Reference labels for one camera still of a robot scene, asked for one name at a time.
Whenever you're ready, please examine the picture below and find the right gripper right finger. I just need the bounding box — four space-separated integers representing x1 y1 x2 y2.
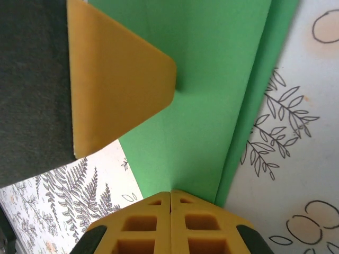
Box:
171 189 273 254

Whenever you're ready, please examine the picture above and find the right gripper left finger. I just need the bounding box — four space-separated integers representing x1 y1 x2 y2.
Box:
69 190 172 254

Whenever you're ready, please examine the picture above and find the green paper sheet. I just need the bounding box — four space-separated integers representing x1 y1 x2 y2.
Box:
87 0 301 207

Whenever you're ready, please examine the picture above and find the floral patterned table mat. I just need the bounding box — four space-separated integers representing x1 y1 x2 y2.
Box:
0 0 339 254

